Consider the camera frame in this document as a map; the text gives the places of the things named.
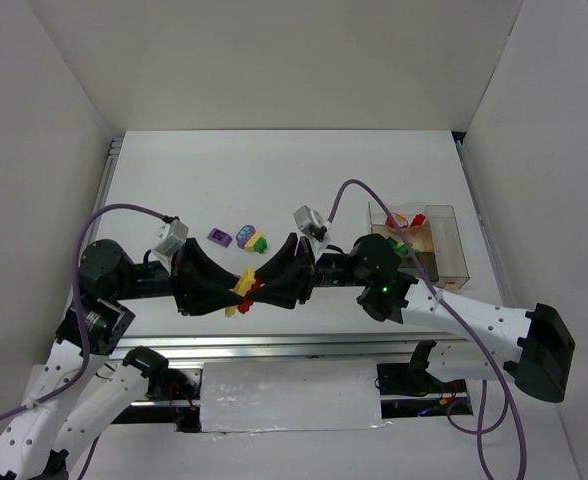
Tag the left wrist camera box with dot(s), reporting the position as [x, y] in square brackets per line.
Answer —
[169, 239]

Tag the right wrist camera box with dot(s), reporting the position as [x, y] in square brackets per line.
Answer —
[312, 226]

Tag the small green lego brick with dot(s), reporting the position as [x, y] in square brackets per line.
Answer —
[260, 246]

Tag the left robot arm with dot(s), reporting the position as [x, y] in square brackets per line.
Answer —
[51, 429]

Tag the long yellow lego plate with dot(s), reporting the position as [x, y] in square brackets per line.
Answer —
[244, 283]

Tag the amber plastic container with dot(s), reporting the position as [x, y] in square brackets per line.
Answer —
[420, 238]

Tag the tall smoky plastic container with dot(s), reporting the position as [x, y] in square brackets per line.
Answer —
[447, 247]

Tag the purple sloped lego brick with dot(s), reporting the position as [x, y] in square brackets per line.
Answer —
[219, 237]

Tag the small red lego brick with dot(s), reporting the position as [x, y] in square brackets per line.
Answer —
[418, 221]

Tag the clear plastic container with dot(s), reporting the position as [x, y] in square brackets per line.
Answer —
[377, 216]

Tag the yellow half round lego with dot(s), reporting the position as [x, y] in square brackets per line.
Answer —
[250, 244]

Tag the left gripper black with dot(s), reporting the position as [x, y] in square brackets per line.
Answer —
[182, 278]

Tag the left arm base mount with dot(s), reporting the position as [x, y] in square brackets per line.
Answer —
[178, 407]

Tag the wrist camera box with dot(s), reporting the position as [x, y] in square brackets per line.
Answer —
[169, 239]
[312, 226]

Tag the aluminium front rail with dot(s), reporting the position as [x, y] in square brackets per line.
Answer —
[299, 346]

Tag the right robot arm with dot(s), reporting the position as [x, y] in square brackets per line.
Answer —
[531, 348]

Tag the purple round flower lego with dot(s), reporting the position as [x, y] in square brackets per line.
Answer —
[244, 235]

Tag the red flower lego piece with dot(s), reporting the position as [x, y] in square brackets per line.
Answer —
[397, 220]

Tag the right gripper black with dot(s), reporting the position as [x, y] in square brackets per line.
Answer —
[305, 271]

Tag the white taped panel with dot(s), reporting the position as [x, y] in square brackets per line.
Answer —
[307, 395]

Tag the red curved lego brick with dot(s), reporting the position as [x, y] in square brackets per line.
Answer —
[247, 303]

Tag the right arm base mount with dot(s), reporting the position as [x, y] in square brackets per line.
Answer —
[407, 390]

